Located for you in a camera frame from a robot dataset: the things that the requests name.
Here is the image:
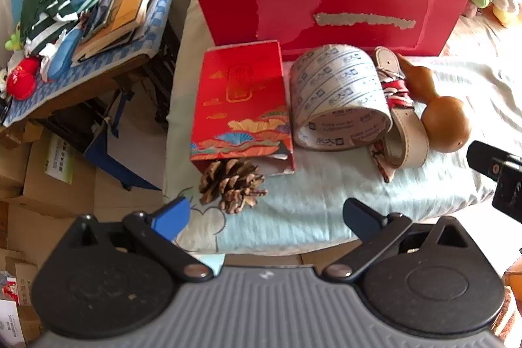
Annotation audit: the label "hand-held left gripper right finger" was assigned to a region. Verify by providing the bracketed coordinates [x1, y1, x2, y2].
[323, 198, 470, 283]

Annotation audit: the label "printed packing tape roll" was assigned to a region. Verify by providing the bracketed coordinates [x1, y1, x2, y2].
[289, 44, 393, 151]

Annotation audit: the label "small green frog toy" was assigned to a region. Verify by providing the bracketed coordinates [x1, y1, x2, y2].
[5, 26, 22, 51]

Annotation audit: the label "white book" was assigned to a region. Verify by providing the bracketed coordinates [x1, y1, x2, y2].
[71, 20, 144, 64]

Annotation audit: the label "brown dried gourd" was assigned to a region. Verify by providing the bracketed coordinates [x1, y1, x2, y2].
[397, 53, 472, 153]

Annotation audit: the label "red plush toy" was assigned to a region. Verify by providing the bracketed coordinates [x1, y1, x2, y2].
[6, 58, 42, 101]

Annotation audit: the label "pile of books and clothes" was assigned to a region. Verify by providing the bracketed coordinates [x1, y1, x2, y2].
[2, 0, 180, 129]

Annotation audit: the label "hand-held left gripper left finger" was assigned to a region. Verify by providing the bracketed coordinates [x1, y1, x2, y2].
[75, 196, 215, 283]

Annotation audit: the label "light green printed bedsheet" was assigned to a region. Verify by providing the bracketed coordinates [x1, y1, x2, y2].
[163, 0, 522, 256]

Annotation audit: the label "red printed gift bag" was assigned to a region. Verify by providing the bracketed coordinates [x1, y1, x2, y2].
[190, 40, 296, 175]

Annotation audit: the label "blue pouch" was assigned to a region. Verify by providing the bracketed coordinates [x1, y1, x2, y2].
[46, 26, 84, 82]

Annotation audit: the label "green white striped garment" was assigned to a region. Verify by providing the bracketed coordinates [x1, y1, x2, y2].
[23, 0, 102, 56]

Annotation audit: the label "black notebook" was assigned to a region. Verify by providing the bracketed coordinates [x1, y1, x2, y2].
[82, 0, 120, 43]

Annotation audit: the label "wooden side table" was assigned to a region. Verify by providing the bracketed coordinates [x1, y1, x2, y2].
[0, 46, 164, 139]

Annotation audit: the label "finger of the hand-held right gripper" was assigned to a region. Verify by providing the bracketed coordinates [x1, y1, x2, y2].
[467, 141, 510, 181]

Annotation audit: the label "brown pine cone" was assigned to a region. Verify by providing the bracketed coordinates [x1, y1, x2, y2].
[198, 158, 269, 215]

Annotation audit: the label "beige strap with patterned scarf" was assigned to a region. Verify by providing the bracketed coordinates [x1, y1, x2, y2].
[367, 46, 430, 184]

